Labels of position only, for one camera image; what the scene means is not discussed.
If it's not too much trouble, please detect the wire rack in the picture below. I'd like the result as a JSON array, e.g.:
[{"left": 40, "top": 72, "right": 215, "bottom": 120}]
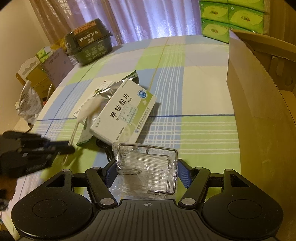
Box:
[{"left": 111, "top": 143, "right": 178, "bottom": 199}]

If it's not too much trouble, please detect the crumpled silver plastic bag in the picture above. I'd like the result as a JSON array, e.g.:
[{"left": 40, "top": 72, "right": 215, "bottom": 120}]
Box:
[{"left": 15, "top": 80, "right": 43, "bottom": 125}]

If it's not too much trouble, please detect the white plastic spoon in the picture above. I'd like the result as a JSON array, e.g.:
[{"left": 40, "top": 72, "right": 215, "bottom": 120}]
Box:
[{"left": 62, "top": 96, "right": 103, "bottom": 165}]

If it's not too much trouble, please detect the white green tablet box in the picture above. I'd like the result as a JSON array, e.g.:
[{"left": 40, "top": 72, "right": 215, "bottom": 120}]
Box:
[{"left": 90, "top": 78, "right": 157, "bottom": 145}]

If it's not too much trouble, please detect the silver foil pouch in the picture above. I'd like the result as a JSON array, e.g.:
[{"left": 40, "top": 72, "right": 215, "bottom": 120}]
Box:
[{"left": 75, "top": 70, "right": 141, "bottom": 147}]

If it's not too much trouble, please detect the white chair back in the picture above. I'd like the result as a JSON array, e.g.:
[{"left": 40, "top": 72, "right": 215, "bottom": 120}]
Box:
[{"left": 18, "top": 56, "right": 41, "bottom": 81}]

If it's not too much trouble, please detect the long white medicine box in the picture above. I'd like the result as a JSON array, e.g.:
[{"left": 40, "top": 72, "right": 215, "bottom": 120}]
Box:
[{"left": 73, "top": 80, "right": 115, "bottom": 118}]

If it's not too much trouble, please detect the checked tablecloth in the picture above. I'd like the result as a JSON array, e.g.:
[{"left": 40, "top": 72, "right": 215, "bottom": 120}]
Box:
[{"left": 9, "top": 34, "right": 242, "bottom": 209}]

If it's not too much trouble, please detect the dark green noodle bowl box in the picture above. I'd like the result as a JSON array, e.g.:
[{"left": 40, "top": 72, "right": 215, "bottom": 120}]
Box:
[{"left": 64, "top": 19, "right": 112, "bottom": 65}]

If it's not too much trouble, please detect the large cardboard box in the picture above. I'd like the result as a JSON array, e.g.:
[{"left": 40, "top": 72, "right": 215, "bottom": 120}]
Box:
[{"left": 227, "top": 31, "right": 295, "bottom": 240}]

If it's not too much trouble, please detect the purple curtain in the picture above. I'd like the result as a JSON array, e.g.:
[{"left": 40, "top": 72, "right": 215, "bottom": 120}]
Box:
[{"left": 30, "top": 0, "right": 201, "bottom": 46}]

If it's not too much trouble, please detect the green tissue pack stack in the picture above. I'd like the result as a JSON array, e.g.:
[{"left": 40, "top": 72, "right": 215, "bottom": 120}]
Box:
[{"left": 199, "top": 0, "right": 270, "bottom": 43}]

